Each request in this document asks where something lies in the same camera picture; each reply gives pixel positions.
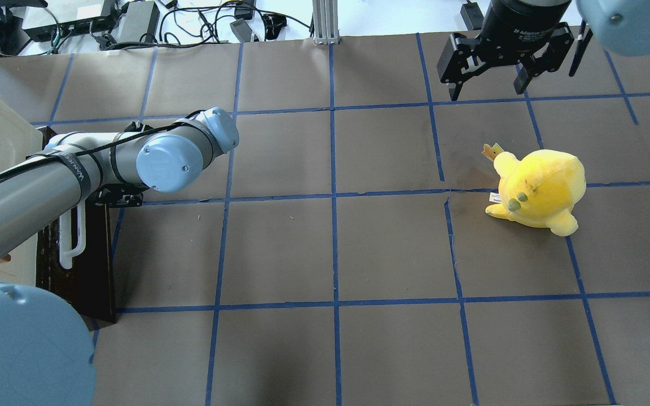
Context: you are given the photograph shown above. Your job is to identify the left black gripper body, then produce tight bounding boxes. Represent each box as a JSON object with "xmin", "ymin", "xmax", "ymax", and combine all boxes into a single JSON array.
[{"xmin": 95, "ymin": 183, "xmax": 145, "ymax": 208}]

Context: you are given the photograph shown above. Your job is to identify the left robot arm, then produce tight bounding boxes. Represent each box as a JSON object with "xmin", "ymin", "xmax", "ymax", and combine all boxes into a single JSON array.
[{"xmin": 0, "ymin": 107, "xmax": 240, "ymax": 405}]

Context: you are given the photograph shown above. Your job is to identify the aluminium frame post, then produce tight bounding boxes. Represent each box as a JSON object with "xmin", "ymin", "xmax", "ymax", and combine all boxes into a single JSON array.
[{"xmin": 312, "ymin": 0, "xmax": 341, "ymax": 45}]

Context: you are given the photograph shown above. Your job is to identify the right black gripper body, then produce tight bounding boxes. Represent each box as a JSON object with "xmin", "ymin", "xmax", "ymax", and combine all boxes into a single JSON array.
[{"xmin": 437, "ymin": 1, "xmax": 574, "ymax": 85}]

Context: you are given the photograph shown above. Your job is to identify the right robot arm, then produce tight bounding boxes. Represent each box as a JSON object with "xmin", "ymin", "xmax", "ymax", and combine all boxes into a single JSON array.
[{"xmin": 437, "ymin": 1, "xmax": 650, "ymax": 101}]

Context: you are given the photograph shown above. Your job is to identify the yellow plush toy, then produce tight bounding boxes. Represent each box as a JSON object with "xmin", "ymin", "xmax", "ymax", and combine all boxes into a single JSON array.
[{"xmin": 482, "ymin": 143, "xmax": 587, "ymax": 237}]

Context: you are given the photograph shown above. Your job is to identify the dark wooden drawer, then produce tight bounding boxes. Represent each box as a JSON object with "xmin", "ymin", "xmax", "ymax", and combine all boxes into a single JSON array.
[{"xmin": 34, "ymin": 192, "xmax": 116, "ymax": 326}]

